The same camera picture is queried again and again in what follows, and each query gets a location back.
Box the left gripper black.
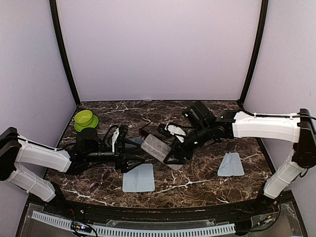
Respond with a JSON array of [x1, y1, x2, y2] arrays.
[[84, 138, 145, 174]]

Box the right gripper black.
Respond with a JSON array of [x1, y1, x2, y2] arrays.
[[163, 123, 211, 164]]

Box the beige glasses case teal lining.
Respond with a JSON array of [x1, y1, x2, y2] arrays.
[[141, 134, 183, 171]]

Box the light blue cleaning cloth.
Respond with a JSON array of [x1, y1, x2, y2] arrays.
[[122, 163, 155, 193]]

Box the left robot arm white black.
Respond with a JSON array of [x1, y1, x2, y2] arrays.
[[0, 125, 145, 215]]

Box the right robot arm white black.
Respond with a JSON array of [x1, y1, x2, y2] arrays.
[[158, 101, 316, 214]]

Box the brown sunglasses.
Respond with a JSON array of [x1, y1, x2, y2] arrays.
[[139, 117, 158, 137]]

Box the pink transparent sunglasses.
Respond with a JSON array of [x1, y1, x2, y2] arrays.
[[87, 166, 116, 194]]

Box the blue-grey glasses case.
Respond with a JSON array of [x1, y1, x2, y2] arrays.
[[126, 137, 144, 148]]

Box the green plate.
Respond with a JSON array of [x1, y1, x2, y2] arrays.
[[74, 115, 99, 132]]

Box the folded light blue cloth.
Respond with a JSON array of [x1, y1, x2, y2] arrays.
[[217, 153, 245, 177]]

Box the green bowl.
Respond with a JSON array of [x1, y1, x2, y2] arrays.
[[74, 110, 93, 127]]

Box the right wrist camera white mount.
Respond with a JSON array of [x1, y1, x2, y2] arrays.
[[157, 123, 187, 143]]

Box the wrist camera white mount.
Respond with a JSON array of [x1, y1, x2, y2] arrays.
[[112, 125, 128, 152], [157, 123, 187, 143]]

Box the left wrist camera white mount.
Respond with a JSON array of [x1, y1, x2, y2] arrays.
[[112, 125, 128, 152]]

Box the black front rail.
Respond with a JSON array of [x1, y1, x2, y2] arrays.
[[42, 199, 279, 223]]

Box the white slotted cable duct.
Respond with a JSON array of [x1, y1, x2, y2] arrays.
[[31, 211, 236, 237]]

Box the left black frame post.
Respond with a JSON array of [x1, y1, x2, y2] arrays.
[[49, 0, 81, 106]]

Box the black frame post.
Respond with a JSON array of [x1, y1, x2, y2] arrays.
[[237, 0, 269, 108], [49, 0, 81, 106]]

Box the right black frame post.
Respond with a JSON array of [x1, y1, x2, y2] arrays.
[[237, 0, 269, 108]]

